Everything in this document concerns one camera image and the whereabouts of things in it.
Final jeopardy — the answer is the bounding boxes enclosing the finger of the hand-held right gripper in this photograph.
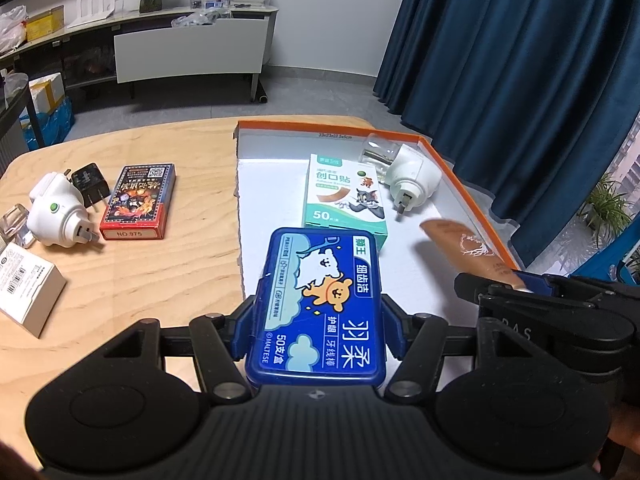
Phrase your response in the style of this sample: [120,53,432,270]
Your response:
[454,272,591,312]
[514,270,601,296]

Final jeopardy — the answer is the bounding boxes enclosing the green bandage box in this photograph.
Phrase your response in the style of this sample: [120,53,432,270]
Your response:
[301,153,390,252]

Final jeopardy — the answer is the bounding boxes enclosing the black charger plug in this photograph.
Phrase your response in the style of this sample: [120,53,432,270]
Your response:
[70,162,111,209]

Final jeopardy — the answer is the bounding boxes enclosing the white and grey tv stand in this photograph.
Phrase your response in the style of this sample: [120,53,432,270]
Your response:
[0,2,279,105]

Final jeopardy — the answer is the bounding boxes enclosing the blue plastic bag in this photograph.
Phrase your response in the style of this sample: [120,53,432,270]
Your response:
[20,97,76,151]

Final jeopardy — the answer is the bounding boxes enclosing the white router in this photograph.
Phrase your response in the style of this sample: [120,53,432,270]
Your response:
[67,0,118,28]

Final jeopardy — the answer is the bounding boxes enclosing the red playing card box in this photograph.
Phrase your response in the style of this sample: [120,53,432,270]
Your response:
[99,163,177,241]

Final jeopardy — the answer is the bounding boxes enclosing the small clutter on stand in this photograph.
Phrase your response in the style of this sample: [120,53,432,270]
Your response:
[172,0,271,28]

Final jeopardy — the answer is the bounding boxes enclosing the black round glass table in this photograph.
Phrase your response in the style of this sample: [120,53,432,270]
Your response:
[0,80,33,171]

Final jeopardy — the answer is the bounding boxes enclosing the white and yellow carton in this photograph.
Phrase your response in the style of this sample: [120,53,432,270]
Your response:
[27,72,67,116]

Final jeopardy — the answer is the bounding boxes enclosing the yellow box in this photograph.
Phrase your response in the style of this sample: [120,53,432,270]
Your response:
[25,5,66,42]

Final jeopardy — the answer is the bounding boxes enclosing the blue floss pick box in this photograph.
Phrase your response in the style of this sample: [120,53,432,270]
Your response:
[244,227,387,388]

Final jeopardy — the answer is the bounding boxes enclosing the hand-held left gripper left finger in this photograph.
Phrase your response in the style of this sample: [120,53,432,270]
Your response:
[102,294,261,406]

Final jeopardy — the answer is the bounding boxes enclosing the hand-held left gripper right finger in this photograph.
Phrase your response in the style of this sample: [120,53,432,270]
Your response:
[381,292,538,407]

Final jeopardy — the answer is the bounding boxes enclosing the outdoor green plant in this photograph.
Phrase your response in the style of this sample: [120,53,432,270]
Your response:
[577,172,633,241]

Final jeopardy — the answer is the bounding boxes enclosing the brown cream tube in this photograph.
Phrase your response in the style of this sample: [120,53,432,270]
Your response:
[419,218,533,293]

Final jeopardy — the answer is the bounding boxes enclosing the white plug-in repellent device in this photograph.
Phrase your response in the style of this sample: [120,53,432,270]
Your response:
[359,132,443,221]
[0,172,106,250]

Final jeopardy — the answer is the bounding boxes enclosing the orange and white box tray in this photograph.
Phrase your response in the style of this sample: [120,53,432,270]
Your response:
[232,119,526,333]

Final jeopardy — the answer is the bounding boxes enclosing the white cardboard box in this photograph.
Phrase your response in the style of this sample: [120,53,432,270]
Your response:
[0,242,67,338]

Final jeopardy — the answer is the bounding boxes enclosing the white plastic bag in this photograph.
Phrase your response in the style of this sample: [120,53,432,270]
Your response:
[0,5,28,56]

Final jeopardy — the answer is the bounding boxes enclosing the dark blue curtain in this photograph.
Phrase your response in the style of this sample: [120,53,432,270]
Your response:
[374,0,640,266]

